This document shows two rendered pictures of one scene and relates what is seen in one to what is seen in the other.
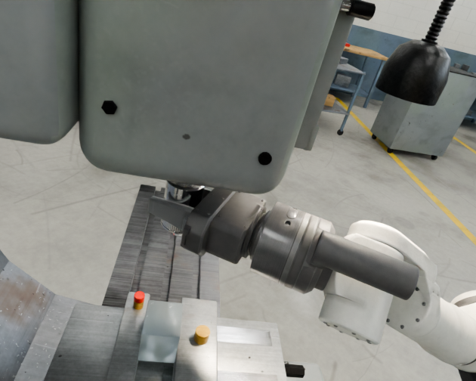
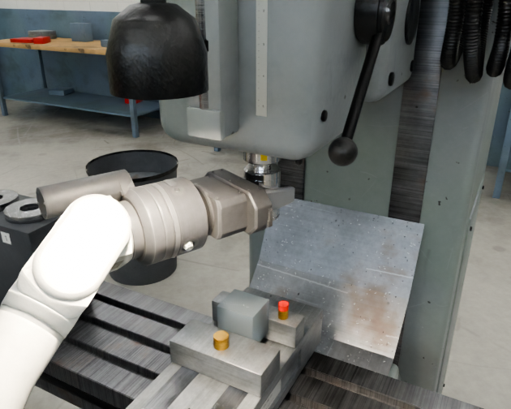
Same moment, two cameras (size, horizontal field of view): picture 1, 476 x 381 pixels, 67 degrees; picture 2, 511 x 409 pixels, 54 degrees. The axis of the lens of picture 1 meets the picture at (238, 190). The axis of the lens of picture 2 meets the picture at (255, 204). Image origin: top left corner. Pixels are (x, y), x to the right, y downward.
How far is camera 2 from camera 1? 0.85 m
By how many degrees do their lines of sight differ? 107
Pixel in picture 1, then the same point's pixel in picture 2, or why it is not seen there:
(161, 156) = not seen: hidden behind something
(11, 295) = (372, 310)
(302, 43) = not seen: hidden behind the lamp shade
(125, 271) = (398, 391)
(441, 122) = not seen: outside the picture
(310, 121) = (192, 101)
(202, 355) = (203, 340)
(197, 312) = (253, 353)
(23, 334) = (340, 330)
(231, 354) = (203, 394)
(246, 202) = (220, 191)
